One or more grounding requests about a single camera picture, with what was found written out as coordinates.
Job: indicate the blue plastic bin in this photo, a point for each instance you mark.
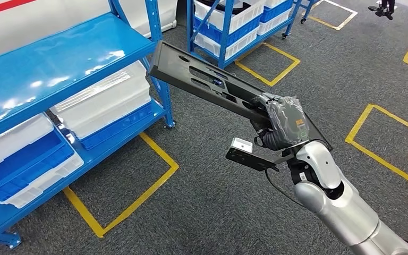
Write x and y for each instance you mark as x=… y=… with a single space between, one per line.
x=276 y=13
x=242 y=31
x=119 y=132
x=21 y=169

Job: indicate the black stand base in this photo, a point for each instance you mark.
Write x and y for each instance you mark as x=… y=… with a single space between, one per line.
x=383 y=10

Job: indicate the black camera bracket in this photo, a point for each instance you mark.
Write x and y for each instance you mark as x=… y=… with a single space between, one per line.
x=249 y=160

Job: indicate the blue metal shelf rack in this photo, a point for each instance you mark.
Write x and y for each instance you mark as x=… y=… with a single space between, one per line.
x=56 y=60
x=225 y=35

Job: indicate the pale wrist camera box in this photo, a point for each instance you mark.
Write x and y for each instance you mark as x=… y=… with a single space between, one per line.
x=241 y=145

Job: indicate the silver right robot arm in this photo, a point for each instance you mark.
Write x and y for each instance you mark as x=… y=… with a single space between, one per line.
x=344 y=207

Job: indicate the long black metal part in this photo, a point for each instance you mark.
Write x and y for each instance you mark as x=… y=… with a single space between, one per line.
x=190 y=74

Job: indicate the black plastic part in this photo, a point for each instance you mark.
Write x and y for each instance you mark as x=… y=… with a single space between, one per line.
x=237 y=7

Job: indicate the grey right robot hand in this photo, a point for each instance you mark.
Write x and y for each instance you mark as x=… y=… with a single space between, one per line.
x=288 y=116

